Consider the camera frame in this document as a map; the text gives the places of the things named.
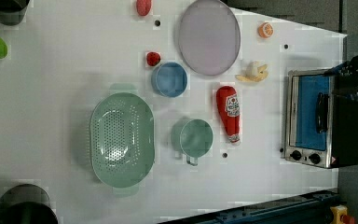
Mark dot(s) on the small red strawberry toy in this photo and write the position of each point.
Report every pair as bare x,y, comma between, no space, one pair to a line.
152,58

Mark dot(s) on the peeled banana toy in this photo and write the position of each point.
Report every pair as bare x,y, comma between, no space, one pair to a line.
255,72

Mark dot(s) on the black silver toaster oven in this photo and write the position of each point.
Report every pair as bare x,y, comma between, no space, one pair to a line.
321,129

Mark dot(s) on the yellow red clamp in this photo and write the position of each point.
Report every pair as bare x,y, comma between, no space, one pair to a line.
341,216

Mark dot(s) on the black cylinder post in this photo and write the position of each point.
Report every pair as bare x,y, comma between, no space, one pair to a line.
12,12
26,204

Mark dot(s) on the black cylinder post upper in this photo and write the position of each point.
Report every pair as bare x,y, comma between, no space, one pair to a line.
12,12

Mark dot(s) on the blue metal rail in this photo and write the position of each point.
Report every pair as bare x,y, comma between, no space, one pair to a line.
310,208

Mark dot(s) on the lilac round plate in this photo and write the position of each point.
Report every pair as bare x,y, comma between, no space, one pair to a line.
209,37

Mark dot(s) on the pink strawberry toy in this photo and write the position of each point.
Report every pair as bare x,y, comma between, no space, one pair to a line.
143,7

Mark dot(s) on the red plush ketchup bottle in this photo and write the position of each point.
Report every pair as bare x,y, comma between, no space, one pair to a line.
229,111

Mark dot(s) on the black cylinder post lower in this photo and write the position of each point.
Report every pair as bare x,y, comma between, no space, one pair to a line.
26,204

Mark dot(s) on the green oval strainer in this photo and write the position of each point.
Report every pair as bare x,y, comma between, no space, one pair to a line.
121,134

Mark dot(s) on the blue bowl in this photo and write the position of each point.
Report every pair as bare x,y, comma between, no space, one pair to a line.
169,80

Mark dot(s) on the green mug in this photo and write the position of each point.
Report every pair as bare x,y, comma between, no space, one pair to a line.
193,138

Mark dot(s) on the orange slice toy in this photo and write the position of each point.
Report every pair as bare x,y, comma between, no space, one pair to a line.
265,30

